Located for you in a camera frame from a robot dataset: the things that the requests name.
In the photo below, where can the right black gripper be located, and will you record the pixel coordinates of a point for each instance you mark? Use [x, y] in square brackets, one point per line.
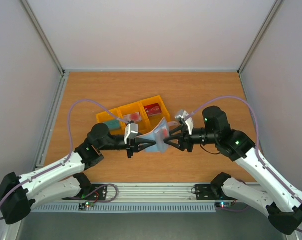
[184, 141]

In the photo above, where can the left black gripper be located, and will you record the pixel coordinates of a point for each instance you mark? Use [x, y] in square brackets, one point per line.
[134, 145]

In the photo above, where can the pink leather card holder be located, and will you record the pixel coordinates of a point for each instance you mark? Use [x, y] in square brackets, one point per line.
[158, 148]

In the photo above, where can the white pink-circle card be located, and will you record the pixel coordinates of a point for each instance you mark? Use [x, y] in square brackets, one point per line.
[161, 134]

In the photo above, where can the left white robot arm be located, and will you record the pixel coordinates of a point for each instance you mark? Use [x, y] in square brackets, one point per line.
[17, 192]

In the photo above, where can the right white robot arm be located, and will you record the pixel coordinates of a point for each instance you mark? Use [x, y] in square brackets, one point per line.
[279, 202]

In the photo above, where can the pink circle card stack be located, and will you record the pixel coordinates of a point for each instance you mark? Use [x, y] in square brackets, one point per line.
[135, 117]

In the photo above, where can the teal VIP card stack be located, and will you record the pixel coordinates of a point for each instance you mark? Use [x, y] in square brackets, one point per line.
[113, 124]

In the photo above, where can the red card stack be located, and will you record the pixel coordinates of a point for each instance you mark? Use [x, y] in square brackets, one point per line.
[152, 109]

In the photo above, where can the yellow three-compartment bin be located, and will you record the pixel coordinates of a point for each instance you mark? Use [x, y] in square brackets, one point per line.
[147, 123]

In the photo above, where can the left small circuit board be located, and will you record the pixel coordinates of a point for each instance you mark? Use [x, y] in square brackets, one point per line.
[85, 206]

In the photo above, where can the small circuit board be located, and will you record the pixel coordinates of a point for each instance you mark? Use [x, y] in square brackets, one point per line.
[85, 206]
[222, 205]

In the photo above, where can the right small circuit board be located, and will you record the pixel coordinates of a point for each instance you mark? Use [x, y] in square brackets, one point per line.
[222, 205]

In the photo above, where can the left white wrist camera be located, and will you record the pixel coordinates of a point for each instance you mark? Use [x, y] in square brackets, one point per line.
[131, 131]

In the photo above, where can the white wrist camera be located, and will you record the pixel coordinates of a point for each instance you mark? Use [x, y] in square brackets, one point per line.
[184, 119]
[131, 131]

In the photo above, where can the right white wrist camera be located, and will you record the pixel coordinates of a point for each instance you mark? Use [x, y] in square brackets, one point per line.
[184, 119]

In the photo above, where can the aluminium front rail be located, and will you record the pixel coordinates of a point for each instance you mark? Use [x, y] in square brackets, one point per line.
[131, 192]

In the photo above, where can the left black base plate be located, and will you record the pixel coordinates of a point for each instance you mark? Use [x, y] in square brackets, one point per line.
[95, 192]

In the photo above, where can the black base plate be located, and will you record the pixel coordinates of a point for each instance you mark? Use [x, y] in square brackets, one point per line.
[205, 192]
[95, 192]

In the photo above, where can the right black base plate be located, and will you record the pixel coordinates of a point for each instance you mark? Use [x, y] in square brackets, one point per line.
[205, 192]

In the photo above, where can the grey slotted cable duct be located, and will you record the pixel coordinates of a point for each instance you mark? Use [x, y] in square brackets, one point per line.
[127, 208]

